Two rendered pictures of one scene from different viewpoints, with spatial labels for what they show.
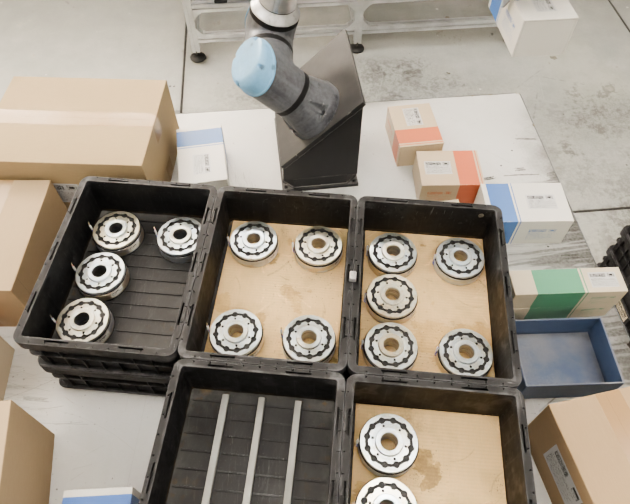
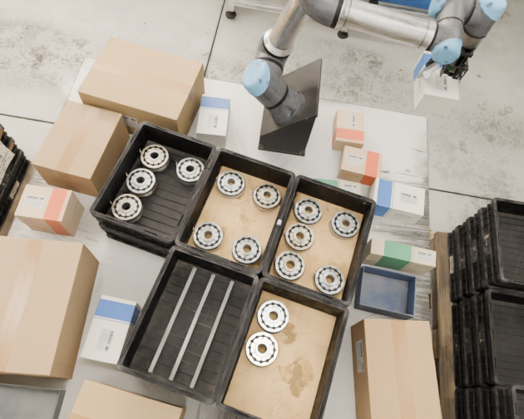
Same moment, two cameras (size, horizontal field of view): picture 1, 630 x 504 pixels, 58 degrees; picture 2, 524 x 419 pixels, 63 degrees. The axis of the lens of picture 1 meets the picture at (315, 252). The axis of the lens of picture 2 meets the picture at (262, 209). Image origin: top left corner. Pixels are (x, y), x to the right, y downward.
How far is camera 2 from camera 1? 0.39 m
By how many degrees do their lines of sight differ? 10
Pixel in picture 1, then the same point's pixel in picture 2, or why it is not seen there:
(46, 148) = (123, 94)
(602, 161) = (482, 162)
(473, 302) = (344, 251)
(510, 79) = not seen: hidden behind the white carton
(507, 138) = (407, 147)
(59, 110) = (134, 69)
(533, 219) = (399, 209)
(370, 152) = (318, 135)
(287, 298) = (241, 222)
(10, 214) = (96, 130)
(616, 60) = (522, 89)
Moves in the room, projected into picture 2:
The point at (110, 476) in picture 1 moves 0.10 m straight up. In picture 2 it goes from (125, 292) to (119, 284)
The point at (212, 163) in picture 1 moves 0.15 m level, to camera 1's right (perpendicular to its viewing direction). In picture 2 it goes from (219, 122) to (254, 131)
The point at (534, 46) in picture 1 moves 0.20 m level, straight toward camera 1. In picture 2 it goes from (428, 108) to (401, 144)
